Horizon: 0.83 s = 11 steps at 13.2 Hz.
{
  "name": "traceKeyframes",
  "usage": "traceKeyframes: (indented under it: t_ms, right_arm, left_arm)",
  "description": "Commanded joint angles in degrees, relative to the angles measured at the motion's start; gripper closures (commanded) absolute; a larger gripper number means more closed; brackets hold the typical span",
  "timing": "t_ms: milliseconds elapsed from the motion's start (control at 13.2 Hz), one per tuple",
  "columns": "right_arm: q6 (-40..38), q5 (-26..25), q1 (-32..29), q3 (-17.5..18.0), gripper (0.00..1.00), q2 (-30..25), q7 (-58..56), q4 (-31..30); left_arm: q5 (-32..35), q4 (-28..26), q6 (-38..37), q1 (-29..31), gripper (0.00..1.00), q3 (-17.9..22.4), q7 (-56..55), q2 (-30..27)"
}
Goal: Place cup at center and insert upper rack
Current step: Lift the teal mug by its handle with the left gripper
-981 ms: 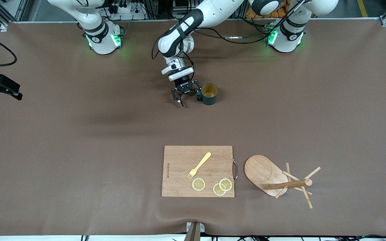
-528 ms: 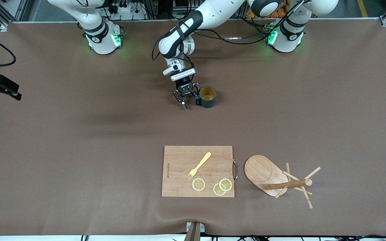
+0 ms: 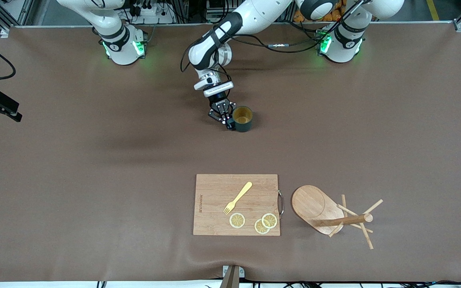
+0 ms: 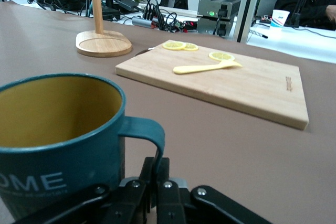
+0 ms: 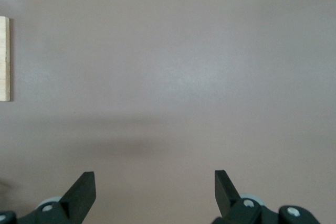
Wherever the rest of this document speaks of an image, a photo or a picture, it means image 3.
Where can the yellow plastic fork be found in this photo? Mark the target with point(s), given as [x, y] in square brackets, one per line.
[240, 196]

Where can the dark teal cup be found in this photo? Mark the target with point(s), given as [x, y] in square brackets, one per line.
[243, 126]

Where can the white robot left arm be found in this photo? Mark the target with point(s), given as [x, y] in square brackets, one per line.
[254, 16]

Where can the wooden cup rack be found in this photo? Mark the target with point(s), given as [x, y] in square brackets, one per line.
[310, 204]

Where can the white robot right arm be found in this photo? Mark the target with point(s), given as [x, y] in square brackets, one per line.
[120, 48]

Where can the orange packaged goods pile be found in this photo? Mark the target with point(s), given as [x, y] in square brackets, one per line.
[299, 16]

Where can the brown table mat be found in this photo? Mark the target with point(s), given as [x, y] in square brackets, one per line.
[134, 208]

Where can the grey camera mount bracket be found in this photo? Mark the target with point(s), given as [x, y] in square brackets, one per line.
[232, 276]

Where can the wooden cutting board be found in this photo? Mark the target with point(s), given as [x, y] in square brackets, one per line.
[214, 208]

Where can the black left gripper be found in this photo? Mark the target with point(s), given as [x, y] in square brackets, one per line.
[218, 99]

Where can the white power strip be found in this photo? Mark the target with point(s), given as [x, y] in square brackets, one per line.
[162, 18]

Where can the lemon slice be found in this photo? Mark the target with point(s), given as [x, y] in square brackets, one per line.
[259, 228]
[237, 220]
[269, 220]

